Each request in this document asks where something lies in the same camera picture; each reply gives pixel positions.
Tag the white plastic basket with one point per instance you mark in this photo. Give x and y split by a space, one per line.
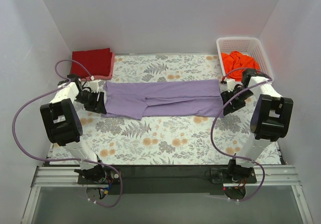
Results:
248 46

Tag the floral table mat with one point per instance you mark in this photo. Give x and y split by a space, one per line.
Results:
166 140

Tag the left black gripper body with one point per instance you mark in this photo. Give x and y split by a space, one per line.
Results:
95 101

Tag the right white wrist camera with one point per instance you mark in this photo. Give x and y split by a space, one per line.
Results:
230 83

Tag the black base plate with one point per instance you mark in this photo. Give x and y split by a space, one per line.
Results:
167 179

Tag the purple t shirt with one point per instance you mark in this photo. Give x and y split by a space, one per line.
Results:
163 99

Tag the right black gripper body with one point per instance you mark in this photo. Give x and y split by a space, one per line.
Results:
232 102

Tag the orange t shirt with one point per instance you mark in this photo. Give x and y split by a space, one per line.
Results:
236 60

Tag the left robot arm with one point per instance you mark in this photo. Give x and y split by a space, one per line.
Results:
63 126

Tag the aluminium frame rail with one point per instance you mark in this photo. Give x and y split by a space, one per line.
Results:
267 175

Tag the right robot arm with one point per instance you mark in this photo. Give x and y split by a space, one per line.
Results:
270 120

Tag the folded red t shirt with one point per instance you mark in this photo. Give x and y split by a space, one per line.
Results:
87 63

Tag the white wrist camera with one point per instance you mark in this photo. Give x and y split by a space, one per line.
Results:
230 83
97 85

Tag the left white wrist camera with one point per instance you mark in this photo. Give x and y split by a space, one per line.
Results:
97 85

